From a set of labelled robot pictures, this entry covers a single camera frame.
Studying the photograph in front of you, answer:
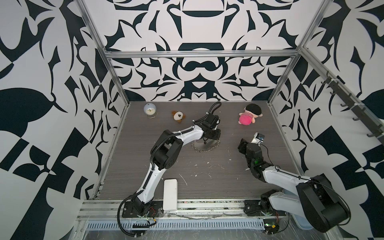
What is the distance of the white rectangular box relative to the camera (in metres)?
0.73

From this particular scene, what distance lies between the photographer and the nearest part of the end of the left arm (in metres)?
0.76

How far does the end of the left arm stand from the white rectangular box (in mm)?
276
